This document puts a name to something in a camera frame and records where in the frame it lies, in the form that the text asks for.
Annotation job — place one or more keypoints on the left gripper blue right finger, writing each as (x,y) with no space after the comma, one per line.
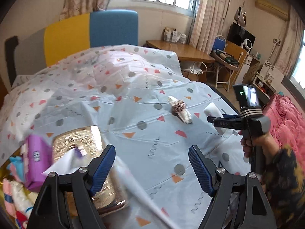
(205,170)

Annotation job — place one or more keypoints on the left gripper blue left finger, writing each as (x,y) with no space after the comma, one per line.
(99,169)

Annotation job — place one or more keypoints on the dusty pink scrunchie with cloth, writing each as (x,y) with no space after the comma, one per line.
(179,108)

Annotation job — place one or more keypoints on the blue plush toy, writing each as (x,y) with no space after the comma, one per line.
(16,168)

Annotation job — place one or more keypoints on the red christmas sock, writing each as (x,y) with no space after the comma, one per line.
(21,220)

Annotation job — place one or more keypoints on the pink fluffy sock roll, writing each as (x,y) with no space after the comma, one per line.
(9,202)

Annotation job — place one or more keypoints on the white packaged wipes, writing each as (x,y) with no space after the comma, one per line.
(21,201)

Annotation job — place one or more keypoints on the patterned sleeve forearm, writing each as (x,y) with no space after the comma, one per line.
(284,183)

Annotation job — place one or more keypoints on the white low shelf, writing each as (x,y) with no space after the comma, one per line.
(265,91)

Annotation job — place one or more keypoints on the pink ruffled bedspread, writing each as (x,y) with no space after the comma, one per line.
(287,124)

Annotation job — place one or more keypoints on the purple tissue box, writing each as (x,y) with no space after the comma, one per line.
(37,158)

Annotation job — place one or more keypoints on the patterned plastic tablecloth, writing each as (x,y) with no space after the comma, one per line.
(124,91)

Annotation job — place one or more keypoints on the white basket under desk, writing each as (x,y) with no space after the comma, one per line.
(193,67)

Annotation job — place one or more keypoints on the white round fan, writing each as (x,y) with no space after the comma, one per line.
(247,45)

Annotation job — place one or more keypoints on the blue folding chair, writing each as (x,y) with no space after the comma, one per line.
(223,60)

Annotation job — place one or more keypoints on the black television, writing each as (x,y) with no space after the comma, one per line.
(238,34)

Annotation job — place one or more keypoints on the wooden desk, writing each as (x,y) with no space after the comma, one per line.
(184,52)

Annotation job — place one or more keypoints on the right floral curtain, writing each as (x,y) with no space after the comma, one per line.
(207,22)

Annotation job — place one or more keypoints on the air conditioner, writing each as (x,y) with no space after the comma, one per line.
(272,9)

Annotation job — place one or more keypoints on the packages on desk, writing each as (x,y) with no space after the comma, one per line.
(173,36)

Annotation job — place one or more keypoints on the grey yellow blue headboard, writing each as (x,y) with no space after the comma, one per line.
(64,38)

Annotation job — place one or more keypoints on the black rolled mat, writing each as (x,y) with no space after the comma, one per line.
(9,46)

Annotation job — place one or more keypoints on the gripper mounted camera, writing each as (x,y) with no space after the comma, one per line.
(248,100)

